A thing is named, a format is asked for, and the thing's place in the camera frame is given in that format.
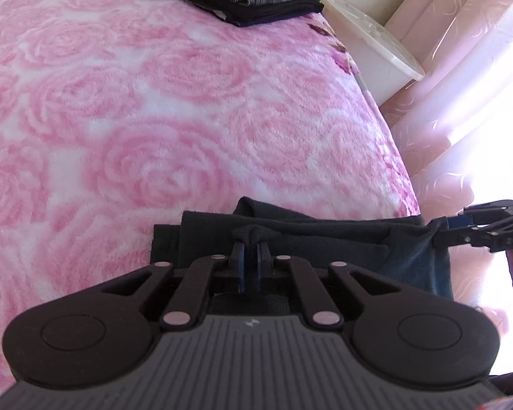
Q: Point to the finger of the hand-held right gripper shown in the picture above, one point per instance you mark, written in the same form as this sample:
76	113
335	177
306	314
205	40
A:
461	237
474	214

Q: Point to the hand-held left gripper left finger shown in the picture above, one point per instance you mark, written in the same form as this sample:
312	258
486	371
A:
238	261

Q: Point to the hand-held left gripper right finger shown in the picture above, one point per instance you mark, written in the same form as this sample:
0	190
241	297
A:
263	261

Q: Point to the black pants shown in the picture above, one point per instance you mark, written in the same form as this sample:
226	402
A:
325	239

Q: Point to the pink curtain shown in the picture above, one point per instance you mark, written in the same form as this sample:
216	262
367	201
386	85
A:
461	94

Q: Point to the pink rose blanket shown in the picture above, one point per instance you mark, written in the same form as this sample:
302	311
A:
162	128

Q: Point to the white lidded storage box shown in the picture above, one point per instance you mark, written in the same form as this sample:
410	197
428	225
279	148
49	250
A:
376	51

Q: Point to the folded black garment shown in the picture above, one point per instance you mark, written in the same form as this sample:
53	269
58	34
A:
265	12

